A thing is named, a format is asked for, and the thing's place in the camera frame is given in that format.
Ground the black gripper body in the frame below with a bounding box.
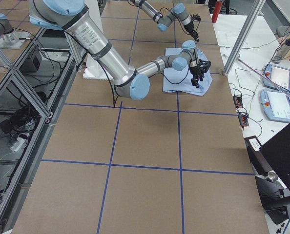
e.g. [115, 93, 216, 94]
[189, 59, 211, 77]
[184, 21, 197, 34]

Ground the light blue t-shirt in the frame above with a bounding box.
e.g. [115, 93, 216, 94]
[163, 47, 213, 97]

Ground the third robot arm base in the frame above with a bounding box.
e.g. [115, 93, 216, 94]
[0, 13, 22, 49]

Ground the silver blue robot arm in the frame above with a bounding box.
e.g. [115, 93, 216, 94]
[128, 0, 201, 42]
[29, 0, 211, 100]

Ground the red cylinder bottle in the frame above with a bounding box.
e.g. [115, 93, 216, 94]
[211, 0, 223, 23]

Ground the near blue teach pendant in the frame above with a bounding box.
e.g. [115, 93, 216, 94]
[260, 89, 290, 123]

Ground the blue teach pendant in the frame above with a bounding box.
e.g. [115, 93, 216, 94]
[263, 64, 290, 91]
[260, 89, 290, 123]

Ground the far blue teach pendant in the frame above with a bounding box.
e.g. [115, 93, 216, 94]
[263, 64, 290, 91]

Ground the clear water bottle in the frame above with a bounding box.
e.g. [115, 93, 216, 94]
[272, 38, 290, 64]

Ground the black laptop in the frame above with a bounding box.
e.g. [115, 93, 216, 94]
[260, 123, 290, 190]

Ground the black monitor stand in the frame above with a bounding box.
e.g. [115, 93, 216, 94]
[245, 136, 290, 224]

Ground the white power strip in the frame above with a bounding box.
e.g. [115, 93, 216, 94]
[9, 140, 23, 152]

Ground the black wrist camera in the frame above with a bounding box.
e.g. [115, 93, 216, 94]
[190, 14, 201, 22]

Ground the aluminium frame post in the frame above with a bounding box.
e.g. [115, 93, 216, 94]
[222, 0, 266, 76]

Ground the green handled reacher grabber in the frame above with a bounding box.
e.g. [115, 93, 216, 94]
[237, 58, 290, 98]

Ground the white camera mast pedestal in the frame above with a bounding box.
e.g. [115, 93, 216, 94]
[83, 0, 107, 79]

